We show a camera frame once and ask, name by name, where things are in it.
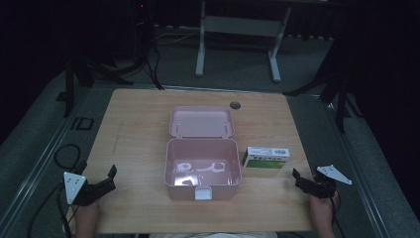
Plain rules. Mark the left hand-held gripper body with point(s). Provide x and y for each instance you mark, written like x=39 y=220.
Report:
x=74 y=186

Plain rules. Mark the black tripod stand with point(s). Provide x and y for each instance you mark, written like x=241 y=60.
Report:
x=71 y=86
x=340 y=95

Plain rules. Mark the person's right hand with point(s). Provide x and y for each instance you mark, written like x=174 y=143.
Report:
x=322 y=206

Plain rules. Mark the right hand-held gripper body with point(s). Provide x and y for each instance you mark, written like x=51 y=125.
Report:
x=322 y=188

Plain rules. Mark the white and green medicine box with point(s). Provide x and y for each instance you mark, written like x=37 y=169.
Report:
x=265 y=157

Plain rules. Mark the pink plastic storage box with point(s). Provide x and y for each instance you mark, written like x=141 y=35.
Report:
x=202 y=165

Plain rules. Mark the person's left hand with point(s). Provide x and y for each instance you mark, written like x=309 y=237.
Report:
x=86 y=208

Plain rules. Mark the person's light clothing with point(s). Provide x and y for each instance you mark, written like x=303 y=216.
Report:
x=214 y=235

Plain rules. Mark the dark equipment tower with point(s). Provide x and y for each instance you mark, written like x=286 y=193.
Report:
x=142 y=29

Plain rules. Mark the white metal desk frame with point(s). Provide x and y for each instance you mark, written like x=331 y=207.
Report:
x=237 y=26

